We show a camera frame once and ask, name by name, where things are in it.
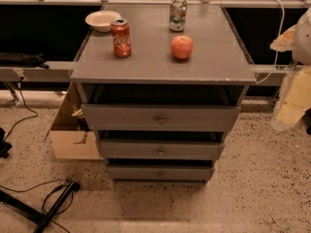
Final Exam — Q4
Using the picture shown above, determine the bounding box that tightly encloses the red cola can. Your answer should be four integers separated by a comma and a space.
110, 17, 131, 57

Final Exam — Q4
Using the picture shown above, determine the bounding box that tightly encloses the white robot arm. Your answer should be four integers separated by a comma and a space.
270, 8, 311, 131

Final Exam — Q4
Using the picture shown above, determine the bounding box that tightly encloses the black bag on rail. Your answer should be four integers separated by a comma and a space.
0, 52, 50, 69

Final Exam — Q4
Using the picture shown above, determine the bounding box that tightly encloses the white hanging cable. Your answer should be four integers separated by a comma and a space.
256, 0, 286, 85

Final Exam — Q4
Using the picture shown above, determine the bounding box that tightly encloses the grey middle drawer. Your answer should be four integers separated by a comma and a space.
96, 140, 225, 160

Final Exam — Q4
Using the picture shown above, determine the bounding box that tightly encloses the grey drawer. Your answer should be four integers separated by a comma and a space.
106, 165, 214, 182
96, 140, 225, 160
82, 104, 240, 132

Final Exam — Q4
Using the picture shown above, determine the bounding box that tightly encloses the grey top drawer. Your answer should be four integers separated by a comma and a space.
82, 104, 240, 132

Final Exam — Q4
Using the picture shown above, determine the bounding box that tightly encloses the black cable from rail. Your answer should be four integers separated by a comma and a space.
3, 77, 39, 142

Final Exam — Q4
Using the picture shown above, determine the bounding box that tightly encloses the green white soda can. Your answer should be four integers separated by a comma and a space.
169, 0, 188, 32

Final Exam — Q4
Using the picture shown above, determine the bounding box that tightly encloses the black stand base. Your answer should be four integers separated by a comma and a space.
0, 180, 81, 233

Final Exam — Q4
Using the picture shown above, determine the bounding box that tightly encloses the white bowl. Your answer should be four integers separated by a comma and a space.
86, 11, 121, 33

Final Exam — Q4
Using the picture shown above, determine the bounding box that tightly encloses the grey bottom drawer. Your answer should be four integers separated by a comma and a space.
106, 165, 214, 182

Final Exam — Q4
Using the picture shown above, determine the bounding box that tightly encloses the cardboard box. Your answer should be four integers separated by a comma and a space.
49, 83, 102, 160

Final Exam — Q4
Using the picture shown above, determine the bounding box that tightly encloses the black floor cable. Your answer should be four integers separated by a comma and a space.
0, 178, 76, 233

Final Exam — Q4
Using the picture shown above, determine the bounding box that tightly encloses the grey drawer cabinet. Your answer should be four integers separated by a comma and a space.
71, 4, 255, 168

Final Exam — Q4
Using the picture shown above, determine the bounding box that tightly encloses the red apple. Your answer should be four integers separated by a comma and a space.
171, 35, 193, 60

